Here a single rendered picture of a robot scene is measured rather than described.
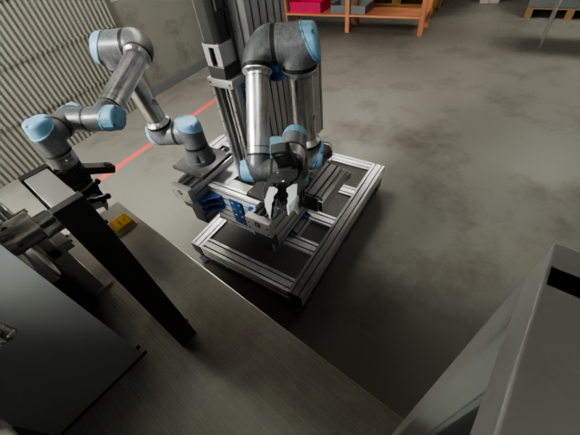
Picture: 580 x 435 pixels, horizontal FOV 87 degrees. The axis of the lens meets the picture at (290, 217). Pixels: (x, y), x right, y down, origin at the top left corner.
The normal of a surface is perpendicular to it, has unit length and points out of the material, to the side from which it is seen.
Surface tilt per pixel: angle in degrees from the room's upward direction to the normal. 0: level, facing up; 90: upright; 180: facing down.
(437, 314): 0
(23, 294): 90
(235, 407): 0
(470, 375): 90
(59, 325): 90
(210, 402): 0
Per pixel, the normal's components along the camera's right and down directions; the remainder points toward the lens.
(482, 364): -0.62, 0.62
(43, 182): -0.11, -0.68
